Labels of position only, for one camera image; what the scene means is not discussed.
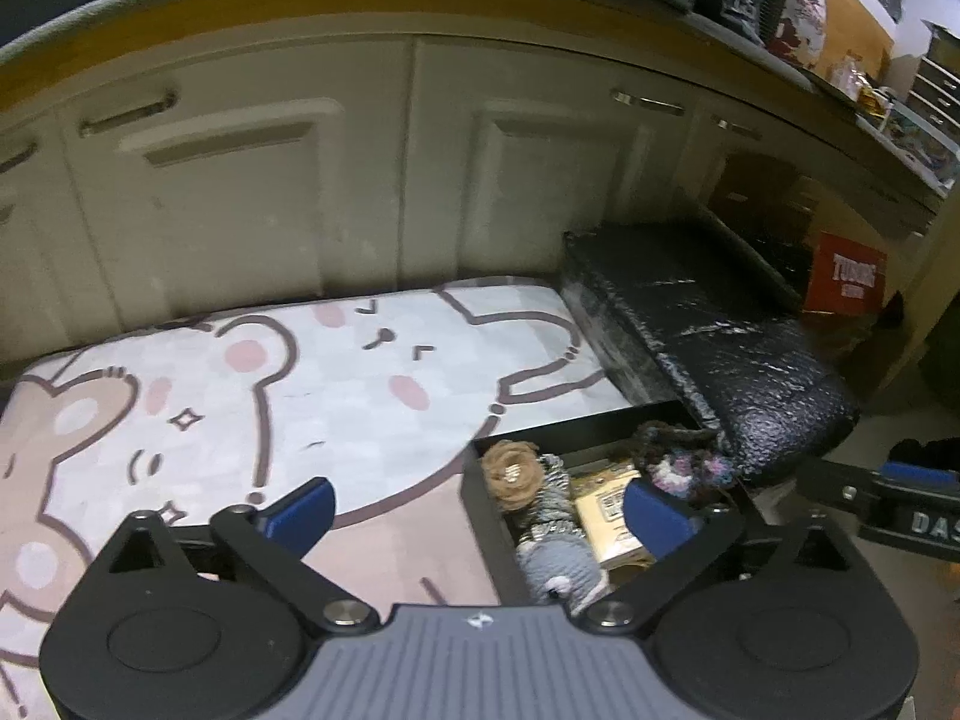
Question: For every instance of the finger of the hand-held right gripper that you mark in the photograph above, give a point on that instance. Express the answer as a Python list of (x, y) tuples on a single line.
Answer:
[(840, 486), (921, 474)]

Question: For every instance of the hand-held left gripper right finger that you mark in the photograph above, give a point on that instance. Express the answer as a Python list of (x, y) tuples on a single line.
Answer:
[(658, 521)]

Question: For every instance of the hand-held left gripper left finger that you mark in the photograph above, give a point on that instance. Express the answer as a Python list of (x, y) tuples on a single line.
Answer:
[(300, 514)]

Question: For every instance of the small tan carton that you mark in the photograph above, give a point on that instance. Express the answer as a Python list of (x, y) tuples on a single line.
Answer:
[(600, 517)]

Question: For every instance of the dark crochet pouch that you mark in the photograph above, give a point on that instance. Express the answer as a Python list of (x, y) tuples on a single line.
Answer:
[(679, 465)]

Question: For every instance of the grey knitted mouse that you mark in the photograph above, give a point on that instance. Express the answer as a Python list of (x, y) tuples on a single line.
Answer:
[(559, 562)]

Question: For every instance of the black cardboard box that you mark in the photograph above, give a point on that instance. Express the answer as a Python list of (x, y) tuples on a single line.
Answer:
[(486, 510)]

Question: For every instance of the bear print blanket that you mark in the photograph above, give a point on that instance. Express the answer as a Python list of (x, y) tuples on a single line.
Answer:
[(337, 405)]

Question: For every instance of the black wrapped package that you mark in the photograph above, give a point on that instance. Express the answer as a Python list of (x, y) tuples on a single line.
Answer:
[(712, 330)]

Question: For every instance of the red beer carton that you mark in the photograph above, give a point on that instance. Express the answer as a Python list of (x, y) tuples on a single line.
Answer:
[(844, 274)]

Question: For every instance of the brown cardboard box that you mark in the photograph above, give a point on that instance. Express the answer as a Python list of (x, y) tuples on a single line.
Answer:
[(750, 180)]

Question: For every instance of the white cabinet door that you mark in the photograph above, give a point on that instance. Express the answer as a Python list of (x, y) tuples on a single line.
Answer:
[(45, 255), (705, 157), (555, 180), (240, 187)]

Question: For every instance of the grey drawer unit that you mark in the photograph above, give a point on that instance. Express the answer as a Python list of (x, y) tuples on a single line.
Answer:
[(937, 82)]

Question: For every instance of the red white printed box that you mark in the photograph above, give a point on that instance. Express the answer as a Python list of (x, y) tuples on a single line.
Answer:
[(801, 22)]

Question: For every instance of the cream cabinet doors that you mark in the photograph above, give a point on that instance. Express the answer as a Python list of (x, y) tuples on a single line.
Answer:
[(225, 11)]

